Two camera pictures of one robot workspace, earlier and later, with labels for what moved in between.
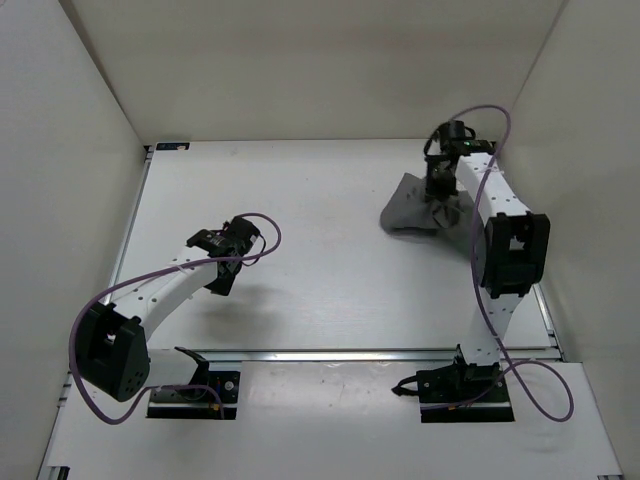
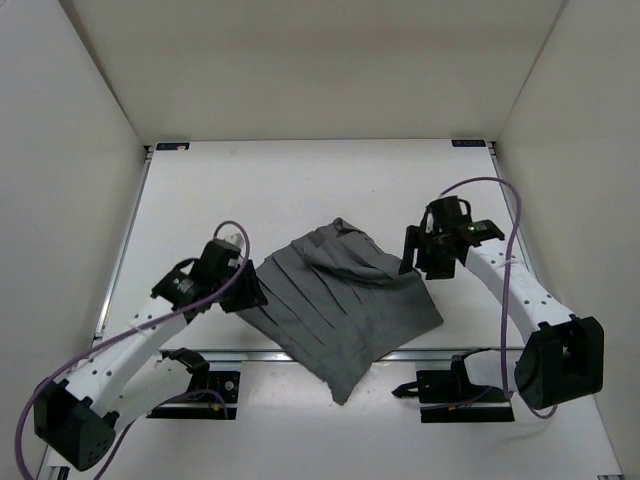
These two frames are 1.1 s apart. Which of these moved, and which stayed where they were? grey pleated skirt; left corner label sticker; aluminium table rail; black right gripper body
Moved: black right gripper body; grey pleated skirt
Stayed: left corner label sticker; aluminium table rail
